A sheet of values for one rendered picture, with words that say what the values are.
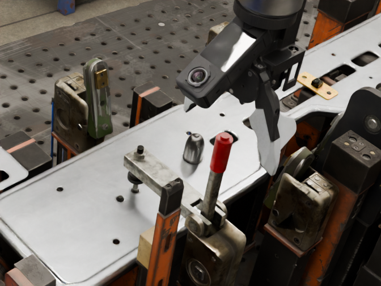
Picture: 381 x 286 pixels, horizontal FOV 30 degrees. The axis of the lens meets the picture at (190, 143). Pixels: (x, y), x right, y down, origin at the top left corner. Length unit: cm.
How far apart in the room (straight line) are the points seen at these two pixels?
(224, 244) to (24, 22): 244
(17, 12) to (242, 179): 235
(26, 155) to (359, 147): 52
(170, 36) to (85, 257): 110
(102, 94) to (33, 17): 220
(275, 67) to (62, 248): 40
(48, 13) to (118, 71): 157
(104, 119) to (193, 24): 92
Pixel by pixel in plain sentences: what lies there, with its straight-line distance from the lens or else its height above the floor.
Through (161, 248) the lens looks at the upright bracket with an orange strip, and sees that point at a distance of 89.
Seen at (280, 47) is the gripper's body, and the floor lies 134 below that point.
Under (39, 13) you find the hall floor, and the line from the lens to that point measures 337.
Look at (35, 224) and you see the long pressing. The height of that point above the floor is 100.
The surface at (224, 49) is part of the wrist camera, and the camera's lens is 78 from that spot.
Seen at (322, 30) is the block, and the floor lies 93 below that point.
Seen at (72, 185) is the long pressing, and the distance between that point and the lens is 109.
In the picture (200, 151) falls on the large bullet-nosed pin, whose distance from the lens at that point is 114.
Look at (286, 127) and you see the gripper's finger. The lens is 86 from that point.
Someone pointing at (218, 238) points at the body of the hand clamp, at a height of 105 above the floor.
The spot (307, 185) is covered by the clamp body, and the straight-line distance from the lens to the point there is 106.
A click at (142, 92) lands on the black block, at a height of 99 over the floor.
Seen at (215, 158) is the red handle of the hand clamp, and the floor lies 118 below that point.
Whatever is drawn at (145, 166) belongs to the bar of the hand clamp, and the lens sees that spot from 103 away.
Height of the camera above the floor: 178
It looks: 41 degrees down
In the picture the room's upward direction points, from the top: 11 degrees clockwise
